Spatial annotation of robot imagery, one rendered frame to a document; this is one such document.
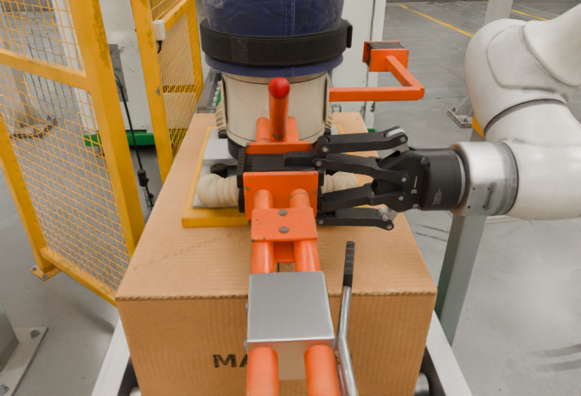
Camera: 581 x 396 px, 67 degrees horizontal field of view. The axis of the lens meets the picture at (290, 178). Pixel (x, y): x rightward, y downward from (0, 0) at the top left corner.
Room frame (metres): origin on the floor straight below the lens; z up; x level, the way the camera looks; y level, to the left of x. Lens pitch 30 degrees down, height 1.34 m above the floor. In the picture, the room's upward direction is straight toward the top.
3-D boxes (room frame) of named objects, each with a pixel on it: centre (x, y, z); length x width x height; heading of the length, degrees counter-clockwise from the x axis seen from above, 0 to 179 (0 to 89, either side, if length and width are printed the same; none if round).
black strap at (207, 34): (0.70, 0.02, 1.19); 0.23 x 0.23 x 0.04
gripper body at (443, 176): (0.45, -0.15, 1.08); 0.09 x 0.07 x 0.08; 93
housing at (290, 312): (0.24, 0.00, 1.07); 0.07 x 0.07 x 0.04; 3
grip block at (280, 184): (0.46, 0.01, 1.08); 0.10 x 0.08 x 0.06; 93
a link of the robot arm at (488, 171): (0.46, -0.22, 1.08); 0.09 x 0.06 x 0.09; 3
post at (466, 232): (0.93, -0.46, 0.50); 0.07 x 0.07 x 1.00; 3
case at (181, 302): (0.70, 0.02, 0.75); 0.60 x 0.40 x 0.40; 1
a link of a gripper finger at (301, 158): (0.45, -0.02, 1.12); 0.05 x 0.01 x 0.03; 93
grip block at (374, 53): (1.02, -0.22, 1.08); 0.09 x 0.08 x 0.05; 93
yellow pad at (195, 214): (0.70, 0.12, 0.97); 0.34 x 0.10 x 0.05; 3
